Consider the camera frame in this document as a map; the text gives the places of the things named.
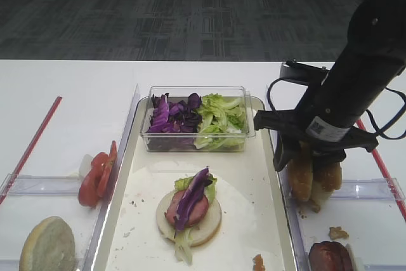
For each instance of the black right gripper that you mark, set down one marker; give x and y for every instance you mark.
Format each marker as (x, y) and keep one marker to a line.
(327, 141)

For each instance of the sesame top bun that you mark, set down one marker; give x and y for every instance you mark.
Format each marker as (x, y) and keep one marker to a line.
(300, 173)

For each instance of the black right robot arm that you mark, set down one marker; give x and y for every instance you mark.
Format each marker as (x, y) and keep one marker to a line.
(335, 99)

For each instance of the bread crumb piece right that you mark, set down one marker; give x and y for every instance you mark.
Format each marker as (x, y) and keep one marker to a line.
(336, 233)

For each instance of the green lettuce pieces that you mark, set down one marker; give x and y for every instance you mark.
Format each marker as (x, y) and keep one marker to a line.
(223, 122)

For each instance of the meat patty lower right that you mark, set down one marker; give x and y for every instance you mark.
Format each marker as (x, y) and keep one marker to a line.
(329, 256)

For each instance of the pink meat patty on bun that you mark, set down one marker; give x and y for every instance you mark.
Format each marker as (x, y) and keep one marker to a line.
(198, 213)

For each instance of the red tomato slices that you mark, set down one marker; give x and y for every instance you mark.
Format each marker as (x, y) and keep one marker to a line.
(94, 186)

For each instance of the red rod right side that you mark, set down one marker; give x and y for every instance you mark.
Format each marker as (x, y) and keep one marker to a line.
(385, 173)

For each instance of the red rod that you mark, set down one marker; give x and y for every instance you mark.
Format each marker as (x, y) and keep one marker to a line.
(385, 173)
(35, 144)

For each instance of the white metal tray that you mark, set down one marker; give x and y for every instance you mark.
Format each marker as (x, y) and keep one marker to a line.
(247, 189)

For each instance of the clear plastic divider right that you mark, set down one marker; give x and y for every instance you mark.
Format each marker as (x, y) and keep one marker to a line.
(384, 189)

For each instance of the clear plastic divider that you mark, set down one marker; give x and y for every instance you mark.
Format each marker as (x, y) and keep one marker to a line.
(384, 189)
(19, 185)

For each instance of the purple cabbage leaf on patty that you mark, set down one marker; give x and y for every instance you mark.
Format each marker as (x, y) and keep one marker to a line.
(193, 194)

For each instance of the food scrap on tray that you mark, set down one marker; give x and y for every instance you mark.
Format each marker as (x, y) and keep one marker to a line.
(258, 264)

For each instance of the bottom bun on tray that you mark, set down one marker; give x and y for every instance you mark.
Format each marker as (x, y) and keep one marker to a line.
(200, 233)

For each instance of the clear plastic salad container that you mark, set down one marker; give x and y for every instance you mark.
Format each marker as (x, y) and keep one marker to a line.
(184, 142)

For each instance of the purple cabbage pieces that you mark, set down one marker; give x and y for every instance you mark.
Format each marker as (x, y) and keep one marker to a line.
(179, 117)

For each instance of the red rod left side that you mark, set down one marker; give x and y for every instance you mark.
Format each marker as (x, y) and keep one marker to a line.
(35, 144)

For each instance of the bun half left side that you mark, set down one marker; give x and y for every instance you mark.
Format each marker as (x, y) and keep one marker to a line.
(49, 246)

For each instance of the clear plastic divider upper left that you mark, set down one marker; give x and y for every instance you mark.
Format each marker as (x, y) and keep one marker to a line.
(19, 185)

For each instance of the clear plastic rail left of tray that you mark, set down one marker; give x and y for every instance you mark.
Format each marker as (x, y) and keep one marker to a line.
(88, 262)

